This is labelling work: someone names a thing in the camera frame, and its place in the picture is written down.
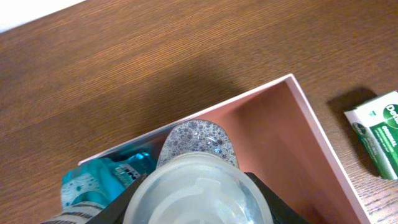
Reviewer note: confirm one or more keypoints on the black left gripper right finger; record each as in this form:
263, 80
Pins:
280, 211

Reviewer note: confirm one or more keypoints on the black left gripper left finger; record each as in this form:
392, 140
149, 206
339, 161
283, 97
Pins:
115, 211

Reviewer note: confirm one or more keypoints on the green soap box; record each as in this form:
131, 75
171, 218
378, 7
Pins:
375, 123

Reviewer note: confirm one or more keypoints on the teal mouthwash bottle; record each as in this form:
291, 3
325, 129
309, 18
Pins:
89, 188

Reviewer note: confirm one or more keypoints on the white cardboard box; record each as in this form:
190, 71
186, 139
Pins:
278, 139

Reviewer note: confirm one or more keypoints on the clear purple liquid bottle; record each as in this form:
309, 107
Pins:
197, 180

